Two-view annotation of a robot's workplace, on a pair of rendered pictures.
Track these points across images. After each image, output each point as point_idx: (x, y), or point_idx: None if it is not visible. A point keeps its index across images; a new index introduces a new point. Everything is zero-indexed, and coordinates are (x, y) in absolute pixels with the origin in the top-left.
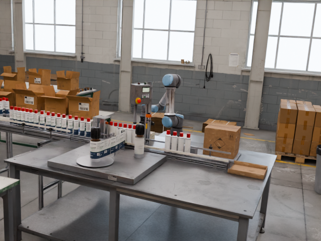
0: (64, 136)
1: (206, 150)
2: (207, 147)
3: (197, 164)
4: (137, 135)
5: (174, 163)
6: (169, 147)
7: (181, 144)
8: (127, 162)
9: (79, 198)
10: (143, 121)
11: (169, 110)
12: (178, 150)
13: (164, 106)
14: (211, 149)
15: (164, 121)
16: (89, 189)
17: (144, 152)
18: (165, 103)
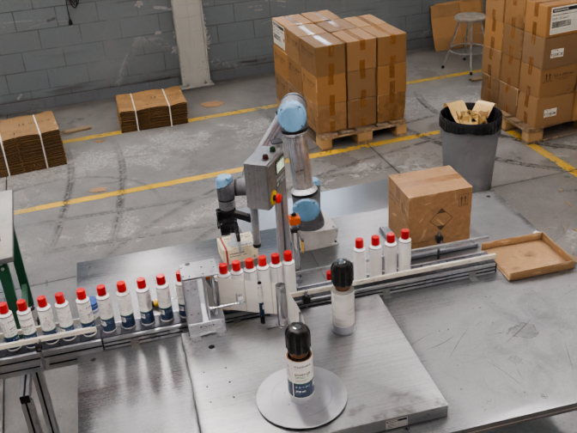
0: (84, 348)
1: (416, 242)
2: (416, 234)
3: (438, 285)
4: (342, 289)
5: (403, 306)
6: (366, 273)
7: (395, 257)
8: (358, 361)
9: None
10: (226, 221)
11: (308, 183)
12: (391, 271)
13: None
14: (450, 244)
15: (302, 211)
16: None
17: (331, 309)
18: (294, 168)
